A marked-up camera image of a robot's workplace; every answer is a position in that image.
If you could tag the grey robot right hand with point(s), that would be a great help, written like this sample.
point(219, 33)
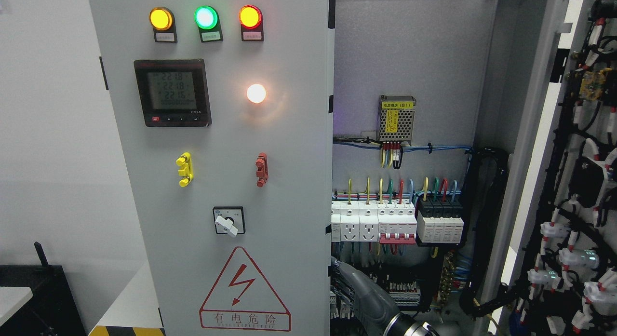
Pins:
point(372, 305)

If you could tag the metal mesh power supply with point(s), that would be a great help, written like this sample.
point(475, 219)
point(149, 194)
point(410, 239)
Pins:
point(396, 118)

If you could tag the black white surge protector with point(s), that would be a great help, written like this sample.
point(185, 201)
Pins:
point(439, 222)

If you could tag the white rotary selector switch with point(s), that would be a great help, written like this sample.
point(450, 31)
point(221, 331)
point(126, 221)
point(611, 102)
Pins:
point(229, 220)

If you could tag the lower relay terminal row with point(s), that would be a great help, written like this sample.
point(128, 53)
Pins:
point(405, 292)

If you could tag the red terminal post block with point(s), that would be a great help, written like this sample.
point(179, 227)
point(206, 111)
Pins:
point(261, 164)

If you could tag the red high voltage warning sticker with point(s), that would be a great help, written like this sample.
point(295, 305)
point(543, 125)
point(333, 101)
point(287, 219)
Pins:
point(242, 298)

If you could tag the white socket breaker row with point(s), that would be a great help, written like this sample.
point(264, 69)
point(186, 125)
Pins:
point(385, 223)

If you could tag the red indicator lamp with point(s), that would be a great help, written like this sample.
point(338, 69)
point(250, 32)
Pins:
point(251, 22)

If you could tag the green indicator lamp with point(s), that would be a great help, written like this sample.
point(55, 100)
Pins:
point(208, 23)

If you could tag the yellow terminal post block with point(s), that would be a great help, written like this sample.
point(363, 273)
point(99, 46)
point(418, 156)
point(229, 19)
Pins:
point(185, 169)

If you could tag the white glowing indicator lamp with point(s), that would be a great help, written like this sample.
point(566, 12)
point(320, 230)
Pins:
point(256, 93)

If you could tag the grey cabinet door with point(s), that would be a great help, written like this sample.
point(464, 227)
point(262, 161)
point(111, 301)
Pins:
point(552, 270)
point(287, 222)

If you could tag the yellow indicator lamp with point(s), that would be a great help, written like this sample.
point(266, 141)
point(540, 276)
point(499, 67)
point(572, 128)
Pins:
point(163, 25)

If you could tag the black digital power meter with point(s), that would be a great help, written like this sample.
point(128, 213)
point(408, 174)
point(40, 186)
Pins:
point(173, 92)

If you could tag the black box with antenna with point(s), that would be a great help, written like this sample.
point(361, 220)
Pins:
point(51, 311)

